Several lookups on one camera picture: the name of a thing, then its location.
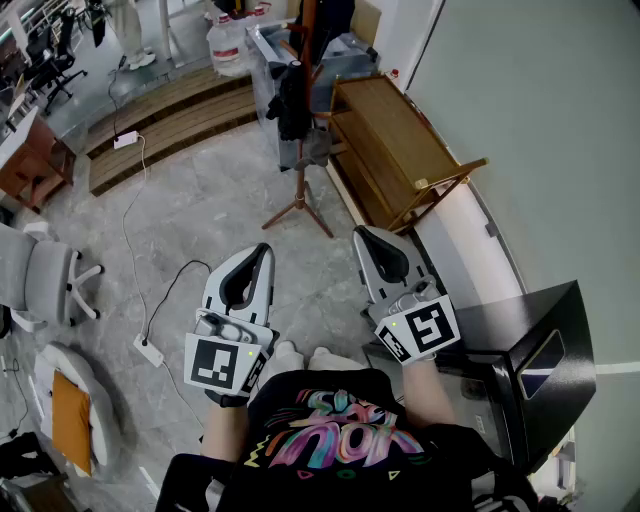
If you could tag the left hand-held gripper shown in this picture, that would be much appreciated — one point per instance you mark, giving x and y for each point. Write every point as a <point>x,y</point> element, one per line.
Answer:
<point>215,362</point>

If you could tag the black bag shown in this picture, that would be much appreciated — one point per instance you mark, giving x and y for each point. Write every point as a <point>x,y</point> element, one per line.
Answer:
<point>25,455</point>

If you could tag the grey wall socket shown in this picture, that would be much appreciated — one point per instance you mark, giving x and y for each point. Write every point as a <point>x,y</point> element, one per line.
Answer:
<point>491,230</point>

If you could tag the brown wooden coat rack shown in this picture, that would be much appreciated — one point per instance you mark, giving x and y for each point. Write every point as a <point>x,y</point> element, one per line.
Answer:
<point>300,180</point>

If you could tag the person's leg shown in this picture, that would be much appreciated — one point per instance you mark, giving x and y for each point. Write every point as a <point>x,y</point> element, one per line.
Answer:
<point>289,357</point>
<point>332,360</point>

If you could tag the person's left forearm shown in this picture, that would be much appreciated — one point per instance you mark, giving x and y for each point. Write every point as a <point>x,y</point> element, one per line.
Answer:
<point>225,430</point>

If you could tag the white table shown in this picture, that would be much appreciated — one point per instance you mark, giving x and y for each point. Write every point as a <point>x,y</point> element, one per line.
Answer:
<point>171,30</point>

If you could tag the person's right leg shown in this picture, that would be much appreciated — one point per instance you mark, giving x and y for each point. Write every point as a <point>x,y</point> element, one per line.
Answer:
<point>332,360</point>

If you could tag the person's left leg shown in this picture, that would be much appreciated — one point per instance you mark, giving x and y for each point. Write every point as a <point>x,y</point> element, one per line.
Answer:
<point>289,357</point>

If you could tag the grey office chair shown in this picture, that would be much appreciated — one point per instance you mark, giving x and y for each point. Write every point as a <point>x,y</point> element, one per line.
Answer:
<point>42,280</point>

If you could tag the clear water jug red label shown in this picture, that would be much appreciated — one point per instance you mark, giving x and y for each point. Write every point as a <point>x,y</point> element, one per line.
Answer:
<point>227,47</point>
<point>260,14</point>

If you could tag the person's right forearm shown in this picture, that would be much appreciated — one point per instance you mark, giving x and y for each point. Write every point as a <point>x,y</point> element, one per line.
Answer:
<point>427,395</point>

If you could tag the black office chair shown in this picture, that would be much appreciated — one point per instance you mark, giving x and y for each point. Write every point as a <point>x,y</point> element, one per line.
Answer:
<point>57,65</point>

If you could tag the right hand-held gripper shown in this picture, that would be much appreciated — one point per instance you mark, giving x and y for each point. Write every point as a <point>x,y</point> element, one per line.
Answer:
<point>430,327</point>

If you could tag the wooden slatted floor platform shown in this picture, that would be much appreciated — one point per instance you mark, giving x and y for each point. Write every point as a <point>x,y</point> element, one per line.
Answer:
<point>170,125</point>

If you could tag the white power strip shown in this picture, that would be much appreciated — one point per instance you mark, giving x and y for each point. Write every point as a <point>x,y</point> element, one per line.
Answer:
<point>149,351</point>

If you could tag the black t-shirt colourful print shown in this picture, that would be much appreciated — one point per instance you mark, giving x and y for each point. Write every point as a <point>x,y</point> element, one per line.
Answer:
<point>340,480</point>

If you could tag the black metal cabinet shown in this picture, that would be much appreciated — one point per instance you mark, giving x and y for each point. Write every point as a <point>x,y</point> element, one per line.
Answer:
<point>540,350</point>

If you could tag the white power adapter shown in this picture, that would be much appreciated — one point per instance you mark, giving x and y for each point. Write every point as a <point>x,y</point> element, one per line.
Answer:
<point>126,140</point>

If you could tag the grey fabric hat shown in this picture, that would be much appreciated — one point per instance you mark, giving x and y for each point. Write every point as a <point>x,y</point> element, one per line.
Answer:
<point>315,147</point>

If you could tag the wooden slatted bench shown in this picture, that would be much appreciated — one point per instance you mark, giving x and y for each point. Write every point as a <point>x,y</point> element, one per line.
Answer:
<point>395,135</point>

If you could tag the brown wooden desk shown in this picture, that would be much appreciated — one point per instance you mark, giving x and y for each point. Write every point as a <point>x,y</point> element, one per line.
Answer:
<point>30,165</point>

